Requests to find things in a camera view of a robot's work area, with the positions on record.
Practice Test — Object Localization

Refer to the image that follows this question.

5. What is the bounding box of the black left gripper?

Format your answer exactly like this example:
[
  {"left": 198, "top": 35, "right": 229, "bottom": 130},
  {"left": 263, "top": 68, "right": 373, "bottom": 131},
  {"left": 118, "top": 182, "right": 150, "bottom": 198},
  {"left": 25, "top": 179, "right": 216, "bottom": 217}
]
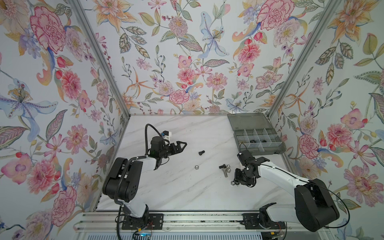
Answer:
[{"left": 158, "top": 140, "right": 187, "bottom": 160}]

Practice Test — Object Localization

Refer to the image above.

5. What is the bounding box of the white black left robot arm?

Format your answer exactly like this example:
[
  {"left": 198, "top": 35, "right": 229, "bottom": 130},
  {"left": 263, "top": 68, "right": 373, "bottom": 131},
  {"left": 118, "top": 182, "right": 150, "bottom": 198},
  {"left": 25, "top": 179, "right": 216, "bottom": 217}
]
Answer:
[{"left": 102, "top": 137, "right": 188, "bottom": 219}]

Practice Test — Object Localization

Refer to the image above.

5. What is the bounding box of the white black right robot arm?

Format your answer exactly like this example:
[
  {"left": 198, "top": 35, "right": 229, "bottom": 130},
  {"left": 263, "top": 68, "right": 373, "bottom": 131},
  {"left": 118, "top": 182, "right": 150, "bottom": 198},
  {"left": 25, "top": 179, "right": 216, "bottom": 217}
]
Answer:
[{"left": 233, "top": 150, "right": 340, "bottom": 232}]

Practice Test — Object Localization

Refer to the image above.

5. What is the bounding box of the silver bolt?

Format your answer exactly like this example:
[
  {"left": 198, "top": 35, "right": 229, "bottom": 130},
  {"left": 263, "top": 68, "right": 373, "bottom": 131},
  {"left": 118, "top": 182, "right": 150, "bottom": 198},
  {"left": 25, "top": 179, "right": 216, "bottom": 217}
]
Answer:
[{"left": 222, "top": 169, "right": 228, "bottom": 178}]

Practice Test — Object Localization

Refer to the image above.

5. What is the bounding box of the grey plastic organizer box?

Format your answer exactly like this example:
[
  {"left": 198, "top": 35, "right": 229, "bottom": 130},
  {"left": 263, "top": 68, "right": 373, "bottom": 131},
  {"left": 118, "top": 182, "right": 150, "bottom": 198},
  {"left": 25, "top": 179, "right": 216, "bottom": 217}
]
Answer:
[{"left": 227, "top": 113, "right": 287, "bottom": 156}]

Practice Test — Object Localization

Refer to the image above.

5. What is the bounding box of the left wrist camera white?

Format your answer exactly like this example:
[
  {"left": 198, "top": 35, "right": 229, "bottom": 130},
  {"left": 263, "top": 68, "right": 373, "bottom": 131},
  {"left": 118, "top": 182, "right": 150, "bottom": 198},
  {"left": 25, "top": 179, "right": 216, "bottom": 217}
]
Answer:
[{"left": 161, "top": 131, "right": 172, "bottom": 141}]

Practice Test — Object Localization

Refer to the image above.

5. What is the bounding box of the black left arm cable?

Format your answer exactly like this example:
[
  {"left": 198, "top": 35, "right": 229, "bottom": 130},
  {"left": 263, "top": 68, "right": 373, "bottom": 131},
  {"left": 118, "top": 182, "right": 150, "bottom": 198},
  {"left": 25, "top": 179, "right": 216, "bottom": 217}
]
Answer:
[{"left": 144, "top": 123, "right": 164, "bottom": 157}]

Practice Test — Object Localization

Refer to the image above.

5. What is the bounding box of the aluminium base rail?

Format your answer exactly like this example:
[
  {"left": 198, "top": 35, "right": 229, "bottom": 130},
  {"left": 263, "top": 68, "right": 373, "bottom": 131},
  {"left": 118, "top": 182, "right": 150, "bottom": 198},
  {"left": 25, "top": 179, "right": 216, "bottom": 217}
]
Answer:
[{"left": 74, "top": 211, "right": 307, "bottom": 233}]

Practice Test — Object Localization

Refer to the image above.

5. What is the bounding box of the aluminium corner post right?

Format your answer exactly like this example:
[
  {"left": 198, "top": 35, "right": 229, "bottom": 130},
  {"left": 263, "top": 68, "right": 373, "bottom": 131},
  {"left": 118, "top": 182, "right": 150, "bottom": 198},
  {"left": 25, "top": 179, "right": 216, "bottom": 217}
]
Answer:
[{"left": 267, "top": 0, "right": 340, "bottom": 120}]

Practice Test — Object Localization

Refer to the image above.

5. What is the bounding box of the aluminium corner post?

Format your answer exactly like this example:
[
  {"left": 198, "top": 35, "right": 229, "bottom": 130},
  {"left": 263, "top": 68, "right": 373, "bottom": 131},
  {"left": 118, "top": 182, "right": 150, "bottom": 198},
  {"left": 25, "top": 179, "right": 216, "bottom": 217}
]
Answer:
[
  {"left": 69, "top": 0, "right": 131, "bottom": 120},
  {"left": 267, "top": 0, "right": 340, "bottom": 120}
]

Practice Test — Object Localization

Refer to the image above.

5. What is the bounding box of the aluminium corner post left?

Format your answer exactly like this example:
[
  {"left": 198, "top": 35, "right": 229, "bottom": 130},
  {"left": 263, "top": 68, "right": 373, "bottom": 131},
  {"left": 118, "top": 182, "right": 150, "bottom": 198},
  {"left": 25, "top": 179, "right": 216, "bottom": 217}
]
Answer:
[{"left": 69, "top": 0, "right": 131, "bottom": 120}]

